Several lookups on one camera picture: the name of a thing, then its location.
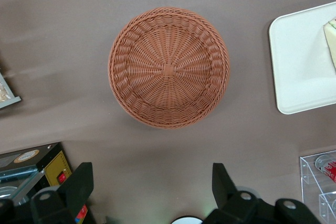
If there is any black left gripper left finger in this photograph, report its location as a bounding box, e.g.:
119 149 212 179
58 162 95 224

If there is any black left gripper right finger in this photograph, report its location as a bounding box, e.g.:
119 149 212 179
206 162 264 224

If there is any triangular sandwich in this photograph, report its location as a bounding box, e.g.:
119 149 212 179
322 17 336 73

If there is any grey metal snack tray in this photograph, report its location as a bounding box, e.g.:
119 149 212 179
0 71 23 111

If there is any round brown wicker basket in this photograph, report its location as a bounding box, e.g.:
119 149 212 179
107 6 232 131

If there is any beige plastic tray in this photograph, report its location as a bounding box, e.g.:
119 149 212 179
268 1 336 115

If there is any clear acrylic bottle rack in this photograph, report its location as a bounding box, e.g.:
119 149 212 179
299 150 336 224

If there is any red soda bottle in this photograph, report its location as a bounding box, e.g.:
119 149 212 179
314 154 336 183

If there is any clear bag of snacks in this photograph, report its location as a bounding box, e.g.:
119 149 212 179
0 80 9 103

